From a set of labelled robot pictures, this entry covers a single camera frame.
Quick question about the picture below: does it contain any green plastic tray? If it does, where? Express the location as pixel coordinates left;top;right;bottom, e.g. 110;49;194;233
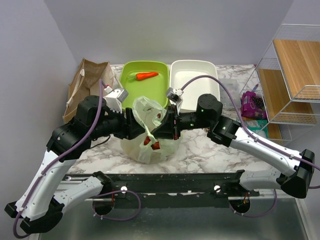
119;61;170;109

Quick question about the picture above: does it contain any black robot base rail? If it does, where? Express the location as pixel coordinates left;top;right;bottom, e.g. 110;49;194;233
62;170;261;209

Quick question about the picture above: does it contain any teal snack packet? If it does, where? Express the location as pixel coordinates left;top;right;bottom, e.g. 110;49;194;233
244;119;268;138

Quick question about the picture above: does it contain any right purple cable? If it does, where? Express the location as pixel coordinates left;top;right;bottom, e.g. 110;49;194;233
179;74;320;218

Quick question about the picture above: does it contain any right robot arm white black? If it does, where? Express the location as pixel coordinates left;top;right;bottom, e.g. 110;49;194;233
151;93;315;199

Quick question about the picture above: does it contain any white wire shelf rack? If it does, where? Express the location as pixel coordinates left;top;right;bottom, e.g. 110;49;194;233
240;24;320;146

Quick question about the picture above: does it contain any white plastic tray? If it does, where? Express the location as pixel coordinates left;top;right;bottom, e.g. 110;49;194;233
169;59;221;113

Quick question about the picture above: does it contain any red cherry tomato bunch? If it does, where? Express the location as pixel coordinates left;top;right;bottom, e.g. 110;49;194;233
143;136;160;150

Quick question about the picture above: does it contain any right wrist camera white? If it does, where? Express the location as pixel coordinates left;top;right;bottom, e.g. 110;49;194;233
166;87;184;114

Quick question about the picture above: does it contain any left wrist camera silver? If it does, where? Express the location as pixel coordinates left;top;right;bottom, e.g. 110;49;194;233
103;85;129;114

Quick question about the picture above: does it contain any orange toy carrot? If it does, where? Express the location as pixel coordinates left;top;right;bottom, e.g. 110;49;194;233
127;72;159;81

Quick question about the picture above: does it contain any purple snack packet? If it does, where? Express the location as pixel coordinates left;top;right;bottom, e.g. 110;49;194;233
240;91;267;120

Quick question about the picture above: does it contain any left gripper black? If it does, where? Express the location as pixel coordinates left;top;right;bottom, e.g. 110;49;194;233
90;105;146;140

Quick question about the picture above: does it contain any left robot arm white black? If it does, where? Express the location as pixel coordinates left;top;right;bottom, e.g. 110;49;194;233
4;95;144;239

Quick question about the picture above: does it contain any green avocado print plastic bag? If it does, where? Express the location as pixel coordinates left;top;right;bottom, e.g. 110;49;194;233
120;96;181;164

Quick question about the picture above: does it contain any brown jute tote bag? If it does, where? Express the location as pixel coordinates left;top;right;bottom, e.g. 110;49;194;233
62;58;115;123

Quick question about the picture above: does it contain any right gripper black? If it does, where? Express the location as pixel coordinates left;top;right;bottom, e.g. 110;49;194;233
149;104;212;141

